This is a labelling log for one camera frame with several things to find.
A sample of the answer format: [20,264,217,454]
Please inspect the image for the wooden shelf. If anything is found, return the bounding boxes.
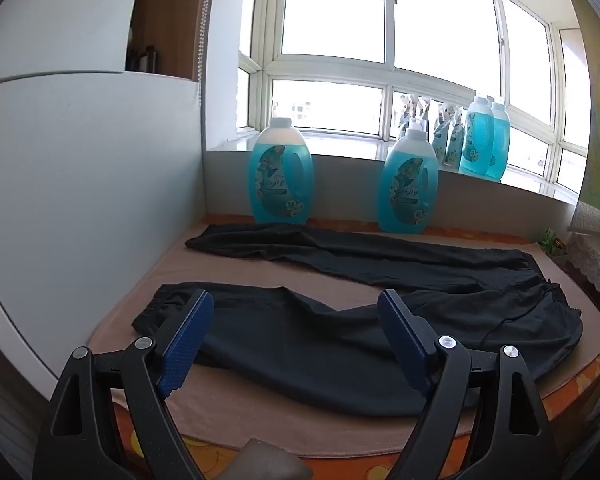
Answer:
[125,0,216,82]

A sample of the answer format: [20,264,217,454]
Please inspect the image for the black pants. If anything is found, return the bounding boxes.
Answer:
[131,223,583,418]

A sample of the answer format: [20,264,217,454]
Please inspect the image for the blue detergent bottle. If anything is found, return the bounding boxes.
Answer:
[377,119,440,234]
[459,94,496,178]
[485,100,512,182]
[248,117,315,224]

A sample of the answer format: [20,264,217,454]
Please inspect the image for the small green item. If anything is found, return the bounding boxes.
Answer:
[540,229,564,256]

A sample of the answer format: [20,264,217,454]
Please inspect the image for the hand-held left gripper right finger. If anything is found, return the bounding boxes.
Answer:
[376,289,563,480]

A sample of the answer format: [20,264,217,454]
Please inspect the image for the white window sill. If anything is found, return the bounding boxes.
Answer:
[205,127,591,206]

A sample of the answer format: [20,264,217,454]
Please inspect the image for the row of spray bottles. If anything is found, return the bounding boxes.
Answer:
[392,91,468,168]

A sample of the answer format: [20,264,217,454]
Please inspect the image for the white cabinet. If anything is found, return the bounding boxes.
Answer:
[0,0,206,386]

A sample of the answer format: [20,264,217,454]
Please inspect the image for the grey brown cloth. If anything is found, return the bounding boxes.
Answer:
[215,437,313,480]

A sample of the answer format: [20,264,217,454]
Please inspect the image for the orange floral sheet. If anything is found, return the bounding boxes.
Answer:
[115,215,600,480]

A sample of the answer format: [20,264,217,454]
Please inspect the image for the white lace cloth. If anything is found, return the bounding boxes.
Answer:
[567,202,600,311]

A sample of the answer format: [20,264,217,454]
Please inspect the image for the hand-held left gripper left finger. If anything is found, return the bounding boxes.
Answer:
[32,289,216,480]

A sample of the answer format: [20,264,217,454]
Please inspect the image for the white framed window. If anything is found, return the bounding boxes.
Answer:
[235,0,593,196]

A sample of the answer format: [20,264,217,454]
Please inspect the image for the tan blanket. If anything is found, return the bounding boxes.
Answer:
[87,220,600,461]

